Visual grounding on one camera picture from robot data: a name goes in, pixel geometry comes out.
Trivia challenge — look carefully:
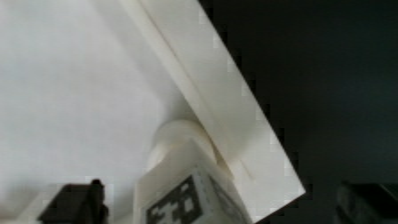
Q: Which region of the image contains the white table leg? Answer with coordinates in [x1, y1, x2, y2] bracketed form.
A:
[133, 120, 252, 224]

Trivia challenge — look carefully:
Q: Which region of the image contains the white square table top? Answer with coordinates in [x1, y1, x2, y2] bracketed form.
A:
[0, 0, 304, 224]

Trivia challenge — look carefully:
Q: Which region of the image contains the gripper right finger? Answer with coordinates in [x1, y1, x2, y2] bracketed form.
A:
[336, 182, 398, 224]

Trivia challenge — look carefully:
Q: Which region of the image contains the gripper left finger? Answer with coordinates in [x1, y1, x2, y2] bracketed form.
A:
[37, 179, 108, 224]

